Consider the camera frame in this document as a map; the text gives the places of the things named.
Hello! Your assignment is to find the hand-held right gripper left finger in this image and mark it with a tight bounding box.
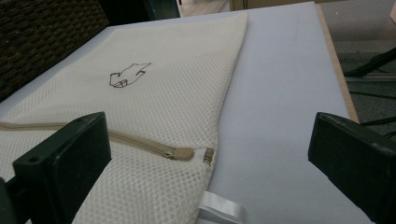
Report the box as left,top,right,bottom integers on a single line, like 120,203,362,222
12,111,112,224

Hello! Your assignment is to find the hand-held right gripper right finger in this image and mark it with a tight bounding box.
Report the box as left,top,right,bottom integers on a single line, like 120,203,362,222
307,111,396,224

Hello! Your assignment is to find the white cloth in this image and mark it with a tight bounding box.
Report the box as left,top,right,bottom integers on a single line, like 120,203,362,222
0,12,249,224

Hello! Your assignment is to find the brown wicker basket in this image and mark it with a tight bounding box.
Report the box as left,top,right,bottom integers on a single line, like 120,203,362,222
0,0,110,102

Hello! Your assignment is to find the light blue foam mat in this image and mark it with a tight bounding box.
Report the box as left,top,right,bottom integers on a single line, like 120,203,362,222
0,1,375,224

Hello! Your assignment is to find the wooden table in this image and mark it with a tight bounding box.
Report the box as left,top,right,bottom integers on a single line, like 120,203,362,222
316,3,361,124

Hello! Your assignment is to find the black stand leg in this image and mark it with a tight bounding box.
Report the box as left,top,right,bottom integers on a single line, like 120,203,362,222
344,46,396,78

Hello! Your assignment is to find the dark cabinet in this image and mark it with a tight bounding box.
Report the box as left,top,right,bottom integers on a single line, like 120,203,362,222
99,0,180,26

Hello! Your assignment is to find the black floor cable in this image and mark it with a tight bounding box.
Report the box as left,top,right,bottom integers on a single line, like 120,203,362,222
348,90,396,138

